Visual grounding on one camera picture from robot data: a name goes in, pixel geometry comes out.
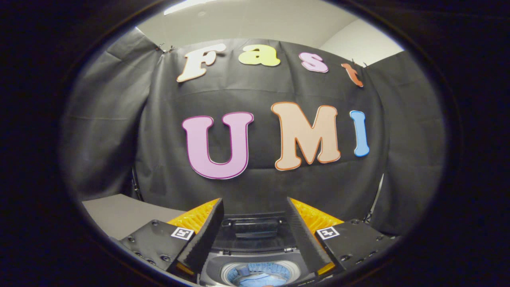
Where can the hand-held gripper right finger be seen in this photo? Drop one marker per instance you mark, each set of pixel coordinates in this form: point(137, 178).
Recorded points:
point(305, 239)

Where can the beige and dark cabinet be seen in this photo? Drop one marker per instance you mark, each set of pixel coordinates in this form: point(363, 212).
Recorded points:
point(119, 215)

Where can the black backdrop cloth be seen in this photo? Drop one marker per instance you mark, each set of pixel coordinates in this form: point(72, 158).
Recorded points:
point(259, 91)

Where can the grey top-load washing machine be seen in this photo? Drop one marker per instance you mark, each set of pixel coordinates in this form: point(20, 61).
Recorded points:
point(215, 267)

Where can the light blue cloth garment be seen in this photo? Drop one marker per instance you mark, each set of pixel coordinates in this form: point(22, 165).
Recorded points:
point(259, 280)

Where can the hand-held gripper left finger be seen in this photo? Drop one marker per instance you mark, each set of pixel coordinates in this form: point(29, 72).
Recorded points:
point(201, 239)

